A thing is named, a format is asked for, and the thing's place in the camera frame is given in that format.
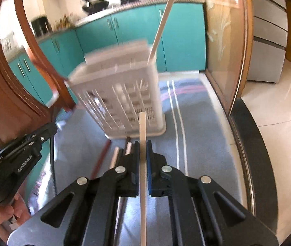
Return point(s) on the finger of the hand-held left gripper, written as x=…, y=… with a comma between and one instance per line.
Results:
x=40, y=134

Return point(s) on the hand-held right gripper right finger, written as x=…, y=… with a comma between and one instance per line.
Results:
x=149, y=164

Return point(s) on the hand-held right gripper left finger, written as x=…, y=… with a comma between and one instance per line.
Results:
x=136, y=164

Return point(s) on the light wooden chopstick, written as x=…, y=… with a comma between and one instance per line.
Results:
x=164, y=18
x=142, y=133
x=114, y=157
x=128, y=147

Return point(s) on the dark brown chopstick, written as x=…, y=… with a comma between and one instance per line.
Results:
x=101, y=156

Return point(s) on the white plastic utensil basket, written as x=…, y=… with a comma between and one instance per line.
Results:
x=114, y=66

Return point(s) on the person's left hand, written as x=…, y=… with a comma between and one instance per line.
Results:
x=1, y=215

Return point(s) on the carved wooden chair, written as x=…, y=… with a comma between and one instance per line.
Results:
x=12, y=102

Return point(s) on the blue striped cloth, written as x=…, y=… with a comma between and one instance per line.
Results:
x=201, y=133

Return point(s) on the black countertop appliance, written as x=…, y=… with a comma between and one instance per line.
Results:
x=40, y=27

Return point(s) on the row of small bottles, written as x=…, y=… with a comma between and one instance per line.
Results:
x=62, y=22

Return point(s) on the teal kitchen cabinets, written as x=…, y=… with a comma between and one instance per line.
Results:
x=135, y=35

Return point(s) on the black wok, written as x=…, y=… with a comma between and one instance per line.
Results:
x=96, y=6

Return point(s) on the wood framed glass door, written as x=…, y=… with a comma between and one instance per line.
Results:
x=224, y=43

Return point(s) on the silver refrigerator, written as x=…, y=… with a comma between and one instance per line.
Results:
x=268, y=38

